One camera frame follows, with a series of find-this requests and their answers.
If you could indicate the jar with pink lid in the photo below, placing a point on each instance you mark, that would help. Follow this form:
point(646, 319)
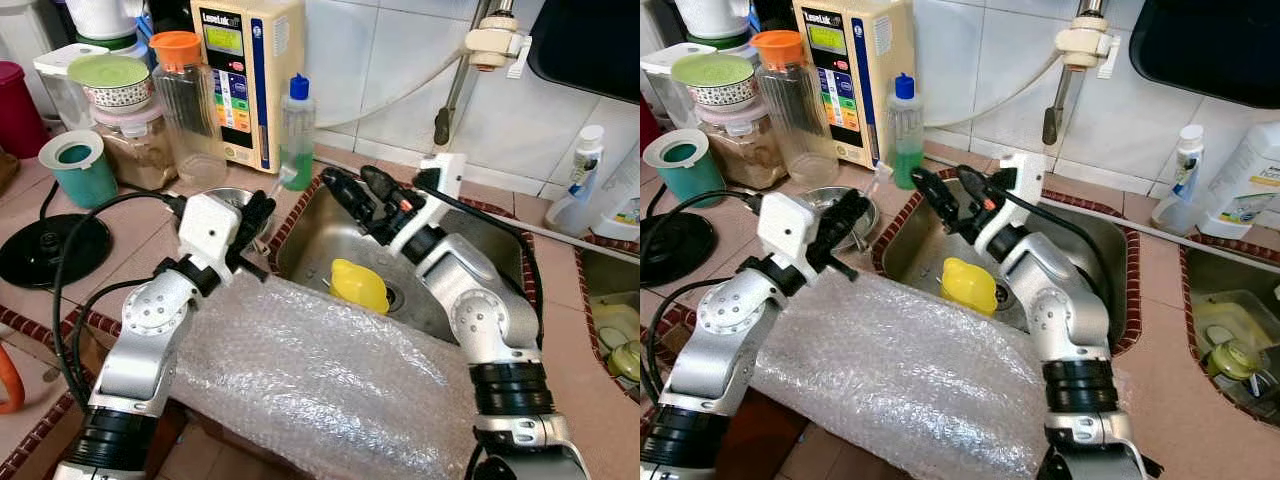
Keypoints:
point(135, 155)
point(740, 155)

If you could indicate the orange plastic object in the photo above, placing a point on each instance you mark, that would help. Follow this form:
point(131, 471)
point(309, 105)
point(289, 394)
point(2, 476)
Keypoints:
point(18, 385)

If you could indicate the black round kettle base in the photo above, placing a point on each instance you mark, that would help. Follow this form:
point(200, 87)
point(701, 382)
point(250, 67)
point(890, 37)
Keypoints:
point(50, 255)
point(670, 250)

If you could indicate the teal cup with white rim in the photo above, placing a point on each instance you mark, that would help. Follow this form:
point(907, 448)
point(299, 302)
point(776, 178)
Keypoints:
point(695, 180)
point(85, 180)

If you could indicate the steel bowl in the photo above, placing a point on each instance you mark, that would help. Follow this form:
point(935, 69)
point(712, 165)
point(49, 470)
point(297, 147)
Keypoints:
point(228, 193)
point(825, 196)

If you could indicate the clear bubble wrap sheet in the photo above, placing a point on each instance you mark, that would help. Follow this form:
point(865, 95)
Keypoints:
point(900, 390)
point(320, 390)

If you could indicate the yellow plastic cup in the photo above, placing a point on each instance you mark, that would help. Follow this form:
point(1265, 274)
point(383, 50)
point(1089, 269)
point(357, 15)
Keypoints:
point(358, 285)
point(968, 285)

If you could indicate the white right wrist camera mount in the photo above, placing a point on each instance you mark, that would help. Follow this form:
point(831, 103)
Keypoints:
point(440, 180)
point(1025, 180)

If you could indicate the dark red container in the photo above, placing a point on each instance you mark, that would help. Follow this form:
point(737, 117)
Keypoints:
point(647, 125)
point(18, 115)

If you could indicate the black wall tray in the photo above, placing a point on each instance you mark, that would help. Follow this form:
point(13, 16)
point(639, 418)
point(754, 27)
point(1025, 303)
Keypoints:
point(1210, 50)
point(590, 45)

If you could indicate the small white spray bottle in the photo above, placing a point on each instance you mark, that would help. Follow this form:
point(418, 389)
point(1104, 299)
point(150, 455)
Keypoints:
point(1188, 170)
point(585, 170)

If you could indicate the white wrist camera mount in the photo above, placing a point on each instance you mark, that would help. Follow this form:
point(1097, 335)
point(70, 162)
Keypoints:
point(1025, 180)
point(208, 235)
point(785, 235)
point(440, 180)

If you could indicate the large white bottle yellow cap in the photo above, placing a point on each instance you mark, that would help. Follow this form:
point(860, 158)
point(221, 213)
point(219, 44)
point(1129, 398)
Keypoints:
point(1245, 185)
point(622, 200)

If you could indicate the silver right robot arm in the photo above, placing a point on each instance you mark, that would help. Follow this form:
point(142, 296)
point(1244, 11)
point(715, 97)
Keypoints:
point(1075, 320)
point(490, 320)

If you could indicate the steel faucet with beige diverter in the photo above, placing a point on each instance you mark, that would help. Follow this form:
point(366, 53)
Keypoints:
point(495, 45)
point(1085, 45)

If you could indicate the clear pitcher with orange lid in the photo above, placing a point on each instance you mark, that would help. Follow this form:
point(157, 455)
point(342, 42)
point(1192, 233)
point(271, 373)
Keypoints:
point(795, 120)
point(190, 120)

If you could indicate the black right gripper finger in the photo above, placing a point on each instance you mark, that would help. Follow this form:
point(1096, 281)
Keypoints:
point(978, 186)
point(940, 202)
point(350, 205)
point(385, 188)

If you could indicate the patterned bowl with green lid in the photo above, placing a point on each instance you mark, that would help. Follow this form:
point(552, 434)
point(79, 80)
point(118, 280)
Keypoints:
point(108, 72)
point(712, 72)

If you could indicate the clear container with white lid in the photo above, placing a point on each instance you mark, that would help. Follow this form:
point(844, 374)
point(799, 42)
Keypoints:
point(660, 95)
point(55, 90)

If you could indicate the white jug with green base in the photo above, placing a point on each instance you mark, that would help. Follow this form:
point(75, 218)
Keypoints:
point(105, 18)
point(715, 18)

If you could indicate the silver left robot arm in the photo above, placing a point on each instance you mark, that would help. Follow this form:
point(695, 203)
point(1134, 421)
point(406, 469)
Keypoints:
point(140, 350)
point(720, 350)

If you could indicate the green dish soap bottle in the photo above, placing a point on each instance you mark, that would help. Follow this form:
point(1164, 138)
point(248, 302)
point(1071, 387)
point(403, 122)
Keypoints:
point(907, 165)
point(297, 165)

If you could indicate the beige water ionizer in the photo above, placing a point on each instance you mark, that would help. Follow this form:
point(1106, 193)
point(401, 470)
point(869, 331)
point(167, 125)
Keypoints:
point(275, 90)
point(885, 90)

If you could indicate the clear plastic food container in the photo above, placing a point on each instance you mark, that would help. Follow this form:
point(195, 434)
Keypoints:
point(612, 318)
point(1225, 310)

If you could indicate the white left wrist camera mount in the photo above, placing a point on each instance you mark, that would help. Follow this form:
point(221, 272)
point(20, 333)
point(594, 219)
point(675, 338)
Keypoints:
point(785, 235)
point(208, 235)

